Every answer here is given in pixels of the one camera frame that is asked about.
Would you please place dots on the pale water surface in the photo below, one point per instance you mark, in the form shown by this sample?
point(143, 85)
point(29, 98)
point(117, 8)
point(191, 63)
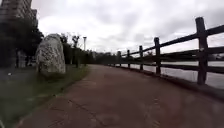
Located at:
point(186, 74)

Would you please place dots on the grass strip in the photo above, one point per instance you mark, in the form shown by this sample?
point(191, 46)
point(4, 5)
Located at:
point(30, 90)

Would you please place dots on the row of dark trees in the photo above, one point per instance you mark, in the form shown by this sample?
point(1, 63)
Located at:
point(20, 43)

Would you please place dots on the reddish brown paved path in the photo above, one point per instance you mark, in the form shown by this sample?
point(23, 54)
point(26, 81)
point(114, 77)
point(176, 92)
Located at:
point(120, 100)

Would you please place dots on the large grey standing boulder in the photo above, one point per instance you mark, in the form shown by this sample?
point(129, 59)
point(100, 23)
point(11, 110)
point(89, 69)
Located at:
point(50, 55)

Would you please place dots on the dark wooden rail fence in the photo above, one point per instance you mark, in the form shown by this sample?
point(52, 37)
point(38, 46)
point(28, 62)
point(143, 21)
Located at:
point(202, 50)

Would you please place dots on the tall grey building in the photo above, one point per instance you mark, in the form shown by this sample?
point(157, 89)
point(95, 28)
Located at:
point(15, 10)

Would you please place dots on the lamp post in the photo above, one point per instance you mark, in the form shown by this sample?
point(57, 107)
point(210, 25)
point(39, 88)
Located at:
point(84, 45)

